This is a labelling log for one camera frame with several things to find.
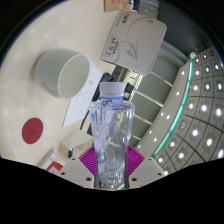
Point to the white printed paper sheet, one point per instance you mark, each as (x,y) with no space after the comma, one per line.
(78,106)

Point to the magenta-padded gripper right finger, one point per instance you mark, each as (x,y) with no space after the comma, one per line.
(148,170)

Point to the flat round red coaster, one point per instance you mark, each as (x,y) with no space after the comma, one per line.
(32,131)

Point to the black desk phone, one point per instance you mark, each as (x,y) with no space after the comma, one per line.
(106,78)

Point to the white remote control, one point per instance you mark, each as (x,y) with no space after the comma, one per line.
(47,159)

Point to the group of round ceiling lights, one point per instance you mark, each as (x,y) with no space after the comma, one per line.
(195,132)

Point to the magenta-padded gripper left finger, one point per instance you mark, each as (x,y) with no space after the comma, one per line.
(77,171)

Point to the white copy paper package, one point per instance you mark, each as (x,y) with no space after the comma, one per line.
(135,41)

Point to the clear plastic water bottle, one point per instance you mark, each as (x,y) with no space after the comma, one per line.
(111,133)

